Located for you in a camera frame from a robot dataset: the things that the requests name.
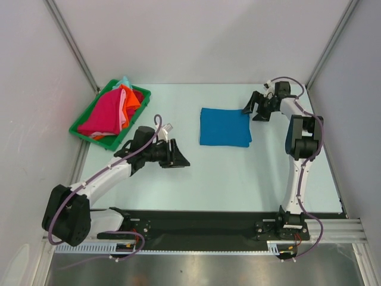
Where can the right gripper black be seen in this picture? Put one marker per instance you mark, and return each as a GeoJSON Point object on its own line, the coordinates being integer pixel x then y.
{"type": "Point", "coordinates": [265, 104]}

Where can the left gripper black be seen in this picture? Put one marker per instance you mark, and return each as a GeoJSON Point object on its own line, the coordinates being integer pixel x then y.
{"type": "Point", "coordinates": [174, 155]}

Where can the blue t shirt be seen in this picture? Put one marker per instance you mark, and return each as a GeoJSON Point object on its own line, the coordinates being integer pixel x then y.
{"type": "Point", "coordinates": [219, 127]}

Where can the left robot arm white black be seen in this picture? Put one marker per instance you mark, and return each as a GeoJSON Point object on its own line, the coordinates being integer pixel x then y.
{"type": "Point", "coordinates": [68, 216]}

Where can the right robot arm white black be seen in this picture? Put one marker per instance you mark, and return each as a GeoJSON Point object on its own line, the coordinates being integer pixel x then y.
{"type": "Point", "coordinates": [304, 141]}

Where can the green plastic tray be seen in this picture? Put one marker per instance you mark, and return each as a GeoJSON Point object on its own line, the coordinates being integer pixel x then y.
{"type": "Point", "coordinates": [99, 123]}

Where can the light pink t shirt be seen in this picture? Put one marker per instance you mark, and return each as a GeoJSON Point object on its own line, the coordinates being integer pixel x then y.
{"type": "Point", "coordinates": [123, 116]}

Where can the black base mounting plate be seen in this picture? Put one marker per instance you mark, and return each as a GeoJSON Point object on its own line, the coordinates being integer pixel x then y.
{"type": "Point", "coordinates": [205, 243]}

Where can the magenta t shirt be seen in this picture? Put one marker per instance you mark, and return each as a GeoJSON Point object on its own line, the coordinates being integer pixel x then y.
{"type": "Point", "coordinates": [104, 114]}

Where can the light teal t shirt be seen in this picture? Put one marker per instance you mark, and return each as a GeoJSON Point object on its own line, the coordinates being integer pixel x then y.
{"type": "Point", "coordinates": [124, 81]}

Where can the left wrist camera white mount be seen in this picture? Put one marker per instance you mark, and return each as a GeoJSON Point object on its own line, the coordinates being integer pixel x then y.
{"type": "Point", "coordinates": [164, 131]}

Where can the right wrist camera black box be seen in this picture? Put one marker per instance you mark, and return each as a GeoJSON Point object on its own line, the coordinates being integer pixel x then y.
{"type": "Point", "coordinates": [282, 89]}

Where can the white slotted cable duct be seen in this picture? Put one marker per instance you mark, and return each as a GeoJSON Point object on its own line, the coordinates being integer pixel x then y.
{"type": "Point", "coordinates": [125, 249]}

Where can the aluminium frame rail front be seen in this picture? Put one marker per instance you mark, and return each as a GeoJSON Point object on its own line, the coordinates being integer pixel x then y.
{"type": "Point", "coordinates": [327, 229]}

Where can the right rear aluminium post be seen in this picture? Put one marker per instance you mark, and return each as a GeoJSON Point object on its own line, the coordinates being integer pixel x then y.
{"type": "Point", "coordinates": [333, 40]}

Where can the aluminium post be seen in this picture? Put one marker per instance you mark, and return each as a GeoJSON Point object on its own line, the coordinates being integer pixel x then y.
{"type": "Point", "coordinates": [67, 35]}
{"type": "Point", "coordinates": [333, 40]}

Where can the left rear aluminium post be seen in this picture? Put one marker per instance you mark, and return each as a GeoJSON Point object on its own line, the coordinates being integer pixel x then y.
{"type": "Point", "coordinates": [67, 35]}

